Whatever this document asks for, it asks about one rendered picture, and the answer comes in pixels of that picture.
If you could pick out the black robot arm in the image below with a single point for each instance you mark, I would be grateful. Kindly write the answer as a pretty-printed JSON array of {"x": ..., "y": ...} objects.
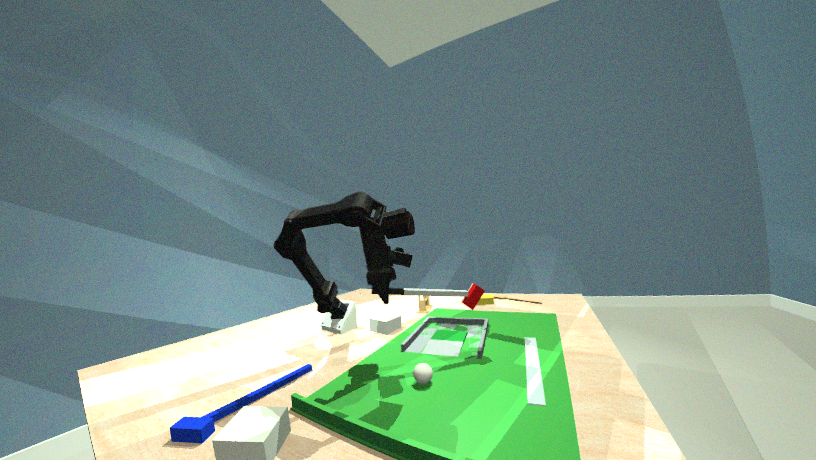
[{"x": 353, "y": 210}]

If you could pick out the white golf ball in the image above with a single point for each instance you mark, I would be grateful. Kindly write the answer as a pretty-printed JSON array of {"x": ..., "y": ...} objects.
[{"x": 423, "y": 373}]

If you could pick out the yellow rectangular block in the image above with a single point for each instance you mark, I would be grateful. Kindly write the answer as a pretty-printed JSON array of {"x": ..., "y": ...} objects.
[{"x": 486, "y": 299}]

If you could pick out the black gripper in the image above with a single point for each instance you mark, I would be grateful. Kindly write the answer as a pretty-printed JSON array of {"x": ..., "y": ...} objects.
[{"x": 379, "y": 274}]

